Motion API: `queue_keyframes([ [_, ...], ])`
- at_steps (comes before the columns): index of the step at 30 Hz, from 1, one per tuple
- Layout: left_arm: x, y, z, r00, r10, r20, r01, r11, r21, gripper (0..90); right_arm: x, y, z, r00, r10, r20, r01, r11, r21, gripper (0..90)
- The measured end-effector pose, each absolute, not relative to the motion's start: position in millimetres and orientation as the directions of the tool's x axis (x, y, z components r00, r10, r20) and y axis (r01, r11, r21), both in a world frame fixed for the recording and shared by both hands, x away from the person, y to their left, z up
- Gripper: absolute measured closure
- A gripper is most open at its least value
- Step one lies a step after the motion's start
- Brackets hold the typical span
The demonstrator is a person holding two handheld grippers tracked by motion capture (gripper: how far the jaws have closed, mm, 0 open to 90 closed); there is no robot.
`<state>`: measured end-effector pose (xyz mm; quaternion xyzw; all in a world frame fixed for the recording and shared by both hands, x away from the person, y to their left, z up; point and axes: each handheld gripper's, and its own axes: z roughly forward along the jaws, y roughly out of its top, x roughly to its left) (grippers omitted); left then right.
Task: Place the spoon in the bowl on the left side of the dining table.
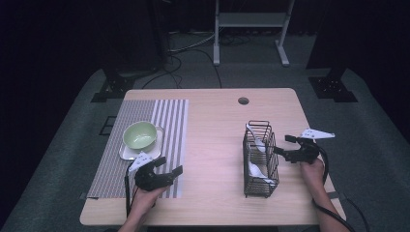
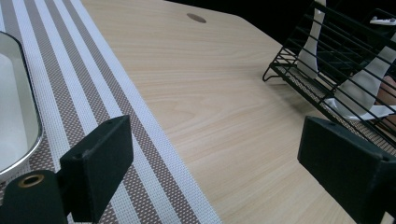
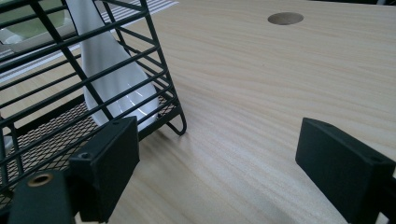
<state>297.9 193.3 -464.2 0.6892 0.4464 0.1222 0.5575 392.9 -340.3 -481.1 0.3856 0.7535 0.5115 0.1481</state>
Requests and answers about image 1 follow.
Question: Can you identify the white metal stand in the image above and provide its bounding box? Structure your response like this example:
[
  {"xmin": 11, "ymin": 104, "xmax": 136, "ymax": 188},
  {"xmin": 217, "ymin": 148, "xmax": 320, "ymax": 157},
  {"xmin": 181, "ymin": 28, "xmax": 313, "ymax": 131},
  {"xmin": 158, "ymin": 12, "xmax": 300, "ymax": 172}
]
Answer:
[{"xmin": 213, "ymin": 0, "xmax": 296, "ymax": 68}]

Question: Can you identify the white ceramic spoon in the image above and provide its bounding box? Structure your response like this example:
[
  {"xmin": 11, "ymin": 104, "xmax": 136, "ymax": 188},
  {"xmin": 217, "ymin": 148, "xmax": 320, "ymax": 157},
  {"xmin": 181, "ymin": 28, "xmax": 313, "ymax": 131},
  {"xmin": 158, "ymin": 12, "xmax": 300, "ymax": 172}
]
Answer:
[
  {"xmin": 248, "ymin": 160, "xmax": 277, "ymax": 186},
  {"xmin": 246, "ymin": 124, "xmax": 267, "ymax": 153}
]

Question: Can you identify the person's right hand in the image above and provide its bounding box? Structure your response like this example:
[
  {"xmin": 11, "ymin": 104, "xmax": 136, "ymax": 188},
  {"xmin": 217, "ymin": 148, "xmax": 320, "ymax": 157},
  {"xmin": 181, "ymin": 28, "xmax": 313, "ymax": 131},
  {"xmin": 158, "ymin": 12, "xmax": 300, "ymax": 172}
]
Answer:
[{"xmin": 299, "ymin": 158, "xmax": 327, "ymax": 195}]

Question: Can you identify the white square plate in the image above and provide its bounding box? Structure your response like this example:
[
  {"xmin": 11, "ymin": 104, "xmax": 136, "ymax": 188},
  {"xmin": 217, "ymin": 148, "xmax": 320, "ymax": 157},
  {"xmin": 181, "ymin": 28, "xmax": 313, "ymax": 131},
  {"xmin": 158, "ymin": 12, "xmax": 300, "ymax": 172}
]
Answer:
[{"xmin": 119, "ymin": 125, "xmax": 164, "ymax": 161}]

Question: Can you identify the black wire basket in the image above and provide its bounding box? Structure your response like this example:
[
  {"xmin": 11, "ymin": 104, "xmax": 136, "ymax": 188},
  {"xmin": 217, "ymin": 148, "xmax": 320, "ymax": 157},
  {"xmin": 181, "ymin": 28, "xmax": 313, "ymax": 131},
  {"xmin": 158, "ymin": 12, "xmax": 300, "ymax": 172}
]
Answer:
[{"xmin": 242, "ymin": 120, "xmax": 280, "ymax": 198}]

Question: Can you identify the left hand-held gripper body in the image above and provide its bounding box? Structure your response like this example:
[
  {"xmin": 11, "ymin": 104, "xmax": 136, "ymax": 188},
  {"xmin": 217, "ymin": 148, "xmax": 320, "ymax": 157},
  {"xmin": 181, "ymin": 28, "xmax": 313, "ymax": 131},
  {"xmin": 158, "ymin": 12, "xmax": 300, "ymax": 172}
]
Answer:
[{"xmin": 129, "ymin": 152, "xmax": 175, "ymax": 191}]

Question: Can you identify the light green bowl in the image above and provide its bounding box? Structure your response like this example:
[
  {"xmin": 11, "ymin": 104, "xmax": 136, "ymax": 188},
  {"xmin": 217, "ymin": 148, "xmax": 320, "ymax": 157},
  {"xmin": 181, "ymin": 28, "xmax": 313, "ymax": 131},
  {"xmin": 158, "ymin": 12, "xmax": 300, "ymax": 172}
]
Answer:
[{"xmin": 122, "ymin": 121, "xmax": 159, "ymax": 152}]

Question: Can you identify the grey floor cable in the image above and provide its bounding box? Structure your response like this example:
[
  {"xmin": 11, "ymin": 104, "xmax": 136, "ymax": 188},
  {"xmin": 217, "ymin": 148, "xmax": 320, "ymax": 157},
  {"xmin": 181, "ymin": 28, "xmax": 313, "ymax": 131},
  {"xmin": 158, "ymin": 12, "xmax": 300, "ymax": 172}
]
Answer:
[{"xmin": 167, "ymin": 32, "xmax": 216, "ymax": 54}]

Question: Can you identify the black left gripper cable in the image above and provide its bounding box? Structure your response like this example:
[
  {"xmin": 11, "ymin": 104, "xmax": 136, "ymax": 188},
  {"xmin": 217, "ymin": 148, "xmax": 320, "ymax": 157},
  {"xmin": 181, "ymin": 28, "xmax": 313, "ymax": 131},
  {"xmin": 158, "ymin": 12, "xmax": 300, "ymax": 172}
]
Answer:
[{"xmin": 124, "ymin": 162, "xmax": 135, "ymax": 218}]

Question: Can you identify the person's left hand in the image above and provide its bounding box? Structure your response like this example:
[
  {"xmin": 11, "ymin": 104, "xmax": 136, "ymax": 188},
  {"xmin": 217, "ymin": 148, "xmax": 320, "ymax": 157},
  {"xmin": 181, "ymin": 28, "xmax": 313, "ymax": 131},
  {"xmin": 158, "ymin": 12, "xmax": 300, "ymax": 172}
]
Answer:
[{"xmin": 130, "ymin": 185, "xmax": 168, "ymax": 218}]

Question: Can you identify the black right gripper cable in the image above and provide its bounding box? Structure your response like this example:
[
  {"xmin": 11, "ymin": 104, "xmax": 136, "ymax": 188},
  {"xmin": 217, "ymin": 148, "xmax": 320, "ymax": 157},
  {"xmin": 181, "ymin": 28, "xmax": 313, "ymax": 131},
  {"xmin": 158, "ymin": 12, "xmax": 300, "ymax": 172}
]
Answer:
[{"xmin": 310, "ymin": 144, "xmax": 356, "ymax": 232}]

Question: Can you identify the black floor cable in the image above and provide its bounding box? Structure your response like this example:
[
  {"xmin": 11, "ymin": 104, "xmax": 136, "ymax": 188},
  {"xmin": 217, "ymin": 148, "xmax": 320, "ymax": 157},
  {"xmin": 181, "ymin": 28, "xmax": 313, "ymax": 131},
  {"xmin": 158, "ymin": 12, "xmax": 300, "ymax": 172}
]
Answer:
[{"xmin": 141, "ymin": 47, "xmax": 223, "ymax": 90}]

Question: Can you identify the black stand base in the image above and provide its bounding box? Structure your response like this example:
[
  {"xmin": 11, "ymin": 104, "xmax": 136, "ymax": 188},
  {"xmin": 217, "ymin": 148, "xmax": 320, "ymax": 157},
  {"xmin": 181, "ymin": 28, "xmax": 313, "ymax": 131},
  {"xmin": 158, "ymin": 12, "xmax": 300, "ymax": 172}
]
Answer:
[
  {"xmin": 307, "ymin": 67, "xmax": 359, "ymax": 103},
  {"xmin": 91, "ymin": 68, "xmax": 136, "ymax": 103}
]

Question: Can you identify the thin black cable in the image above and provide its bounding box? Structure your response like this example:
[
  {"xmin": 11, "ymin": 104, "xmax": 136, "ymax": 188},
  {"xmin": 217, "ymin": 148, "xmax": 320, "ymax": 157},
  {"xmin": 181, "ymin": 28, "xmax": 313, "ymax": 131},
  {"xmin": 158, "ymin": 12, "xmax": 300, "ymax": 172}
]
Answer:
[{"xmin": 341, "ymin": 192, "xmax": 370, "ymax": 232}]

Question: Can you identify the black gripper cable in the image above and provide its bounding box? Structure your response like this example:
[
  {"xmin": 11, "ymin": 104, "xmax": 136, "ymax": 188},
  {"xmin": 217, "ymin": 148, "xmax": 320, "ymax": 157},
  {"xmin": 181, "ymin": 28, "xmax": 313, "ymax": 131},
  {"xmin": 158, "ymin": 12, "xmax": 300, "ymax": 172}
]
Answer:
[
  {"xmin": 124, "ymin": 162, "xmax": 135, "ymax": 218},
  {"xmin": 310, "ymin": 144, "xmax": 356, "ymax": 232}
]

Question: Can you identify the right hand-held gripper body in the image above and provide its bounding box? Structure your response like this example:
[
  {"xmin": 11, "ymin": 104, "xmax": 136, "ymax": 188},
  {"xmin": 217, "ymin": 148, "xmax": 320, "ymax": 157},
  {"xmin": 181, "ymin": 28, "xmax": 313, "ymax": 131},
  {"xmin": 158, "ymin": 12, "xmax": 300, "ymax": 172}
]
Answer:
[{"xmin": 286, "ymin": 129, "xmax": 336, "ymax": 164}]

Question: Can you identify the grey striped placemat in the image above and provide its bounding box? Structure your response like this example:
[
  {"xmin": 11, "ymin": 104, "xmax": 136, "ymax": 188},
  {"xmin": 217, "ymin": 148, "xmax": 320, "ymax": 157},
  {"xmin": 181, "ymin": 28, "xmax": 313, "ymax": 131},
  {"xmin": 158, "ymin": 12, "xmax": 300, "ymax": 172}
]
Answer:
[{"xmin": 86, "ymin": 99, "xmax": 190, "ymax": 199}]

